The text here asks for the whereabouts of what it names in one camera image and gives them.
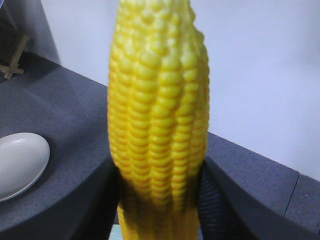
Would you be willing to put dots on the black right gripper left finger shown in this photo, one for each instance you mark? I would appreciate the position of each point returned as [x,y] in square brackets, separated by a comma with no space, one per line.
[85,213]

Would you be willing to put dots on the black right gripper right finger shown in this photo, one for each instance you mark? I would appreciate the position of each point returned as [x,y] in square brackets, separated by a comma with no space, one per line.
[226,212]

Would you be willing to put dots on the bright yellow corn cob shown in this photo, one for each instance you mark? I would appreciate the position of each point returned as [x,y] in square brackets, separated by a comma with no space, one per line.
[158,117]

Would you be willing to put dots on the wooden folding rack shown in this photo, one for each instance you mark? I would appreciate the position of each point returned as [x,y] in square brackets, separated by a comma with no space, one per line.
[12,44]

